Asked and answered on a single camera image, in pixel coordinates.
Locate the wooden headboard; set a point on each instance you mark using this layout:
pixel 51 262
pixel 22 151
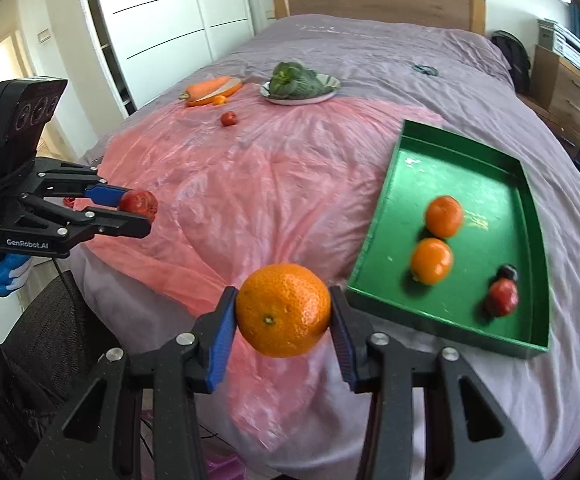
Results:
pixel 369 2

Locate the white wall switch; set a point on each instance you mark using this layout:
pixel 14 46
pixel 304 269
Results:
pixel 43 36

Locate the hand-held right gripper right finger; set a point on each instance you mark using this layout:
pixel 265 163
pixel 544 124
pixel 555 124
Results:
pixel 342 345

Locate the green tray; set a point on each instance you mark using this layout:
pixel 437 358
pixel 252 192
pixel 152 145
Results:
pixel 449 180

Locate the black mesh chair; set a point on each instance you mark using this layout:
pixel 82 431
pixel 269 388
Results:
pixel 45 340

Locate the black backpack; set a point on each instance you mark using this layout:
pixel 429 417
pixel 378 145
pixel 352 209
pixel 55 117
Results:
pixel 512 60

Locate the teal curtain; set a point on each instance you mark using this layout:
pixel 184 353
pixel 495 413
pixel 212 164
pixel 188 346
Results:
pixel 577 25

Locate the wooden dresser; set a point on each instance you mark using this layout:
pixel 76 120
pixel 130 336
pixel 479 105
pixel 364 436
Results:
pixel 559 95

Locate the white printer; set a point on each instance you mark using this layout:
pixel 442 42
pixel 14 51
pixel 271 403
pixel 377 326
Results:
pixel 564 42

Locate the green leafy vegetable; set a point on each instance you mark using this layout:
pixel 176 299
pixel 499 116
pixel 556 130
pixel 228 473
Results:
pixel 295 80

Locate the carrot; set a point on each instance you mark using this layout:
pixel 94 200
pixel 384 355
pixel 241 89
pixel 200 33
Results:
pixel 207 87

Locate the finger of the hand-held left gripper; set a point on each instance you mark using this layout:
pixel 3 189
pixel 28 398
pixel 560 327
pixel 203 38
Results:
pixel 105 194
pixel 120 225

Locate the pink plastic sheet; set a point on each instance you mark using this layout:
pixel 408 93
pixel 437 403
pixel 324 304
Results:
pixel 270 185

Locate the dark purple plum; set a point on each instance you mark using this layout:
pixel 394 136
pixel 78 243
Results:
pixel 507 273

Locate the person's left hand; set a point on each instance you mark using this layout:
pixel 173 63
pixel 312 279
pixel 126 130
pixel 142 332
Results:
pixel 7 272

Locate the orange oval dish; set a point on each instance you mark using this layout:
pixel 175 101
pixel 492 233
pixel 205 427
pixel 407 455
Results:
pixel 233 87

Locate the orange mandarin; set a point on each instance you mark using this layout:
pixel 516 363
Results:
pixel 218 100
pixel 282 310
pixel 443 216
pixel 431 261

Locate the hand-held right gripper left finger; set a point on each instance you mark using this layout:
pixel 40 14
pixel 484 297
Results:
pixel 220 340

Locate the red plum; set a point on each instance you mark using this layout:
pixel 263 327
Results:
pixel 503 297
pixel 137 201
pixel 229 118

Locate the white round plate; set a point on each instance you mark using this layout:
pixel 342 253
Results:
pixel 295 101

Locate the white wardrobe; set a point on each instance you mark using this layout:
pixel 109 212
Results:
pixel 160 20

